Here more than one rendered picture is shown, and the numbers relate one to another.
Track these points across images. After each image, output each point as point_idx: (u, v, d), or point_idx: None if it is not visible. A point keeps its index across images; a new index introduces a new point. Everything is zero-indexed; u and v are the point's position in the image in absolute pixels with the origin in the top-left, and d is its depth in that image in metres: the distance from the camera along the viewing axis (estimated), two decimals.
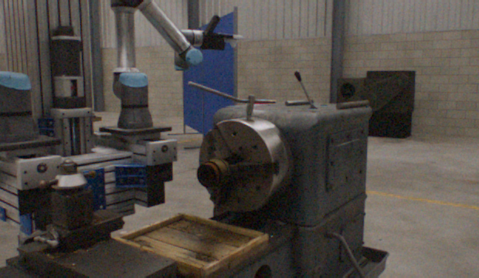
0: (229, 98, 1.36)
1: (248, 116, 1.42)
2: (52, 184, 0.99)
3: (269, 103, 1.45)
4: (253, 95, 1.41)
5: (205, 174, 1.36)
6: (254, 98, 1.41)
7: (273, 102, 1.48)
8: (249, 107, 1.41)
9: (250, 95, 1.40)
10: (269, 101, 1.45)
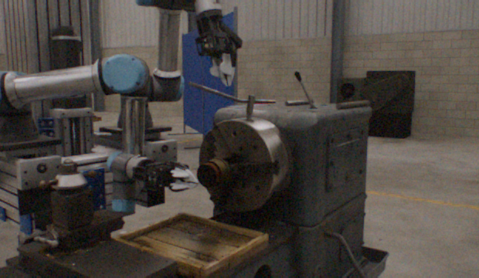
0: (229, 98, 1.36)
1: (248, 116, 1.42)
2: (52, 184, 0.99)
3: (269, 103, 1.45)
4: (253, 95, 1.41)
5: (205, 174, 1.36)
6: (254, 98, 1.41)
7: (273, 102, 1.48)
8: (249, 107, 1.41)
9: (250, 95, 1.40)
10: (269, 101, 1.45)
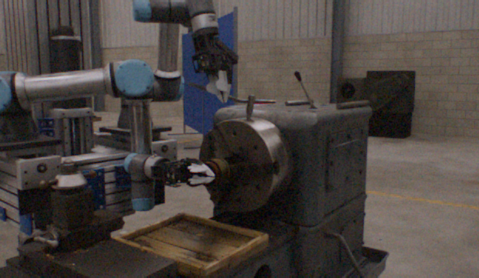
0: (229, 98, 1.36)
1: (248, 116, 1.42)
2: (52, 184, 0.99)
3: (269, 103, 1.45)
4: (253, 95, 1.41)
5: (205, 174, 1.36)
6: (254, 98, 1.41)
7: (273, 102, 1.48)
8: (249, 107, 1.41)
9: (250, 95, 1.40)
10: (269, 101, 1.45)
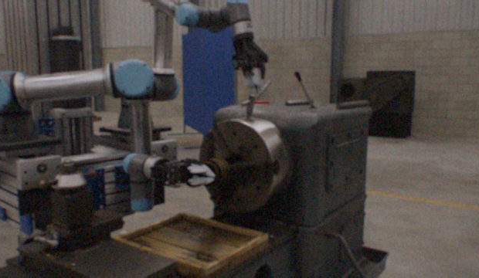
0: (257, 95, 1.50)
1: (248, 116, 1.44)
2: (52, 184, 0.99)
3: None
4: (250, 94, 1.42)
5: (205, 174, 1.36)
6: (249, 97, 1.41)
7: (244, 106, 1.33)
8: (249, 106, 1.43)
9: (251, 94, 1.42)
10: (243, 103, 1.35)
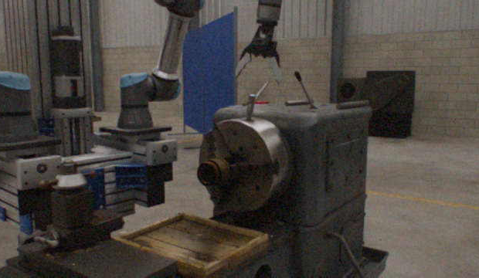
0: (256, 96, 1.50)
1: (248, 116, 1.44)
2: (52, 184, 0.99)
3: None
4: (250, 94, 1.42)
5: (205, 174, 1.36)
6: (249, 97, 1.41)
7: (245, 106, 1.33)
8: (249, 106, 1.43)
9: (251, 94, 1.42)
10: (244, 103, 1.35)
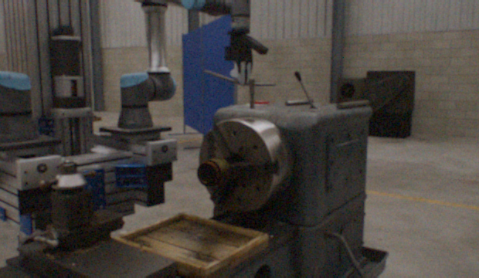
0: (232, 82, 1.68)
1: (250, 98, 1.64)
2: (52, 184, 0.99)
3: (267, 85, 1.59)
4: (251, 78, 1.63)
5: (205, 174, 1.36)
6: (252, 81, 1.63)
7: (275, 86, 1.59)
8: (249, 89, 1.64)
9: (249, 79, 1.63)
10: (266, 84, 1.59)
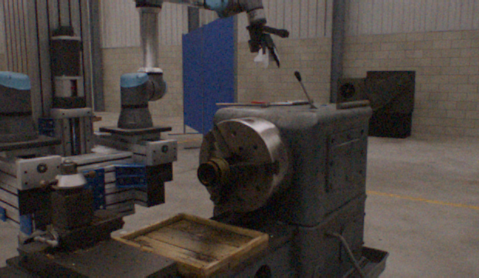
0: (246, 103, 1.77)
1: (263, 104, 1.69)
2: (52, 184, 0.99)
3: (285, 103, 1.72)
4: (268, 102, 1.76)
5: (205, 174, 1.36)
6: (269, 102, 1.75)
7: (291, 105, 1.71)
8: (264, 103, 1.72)
9: None
10: (284, 103, 1.72)
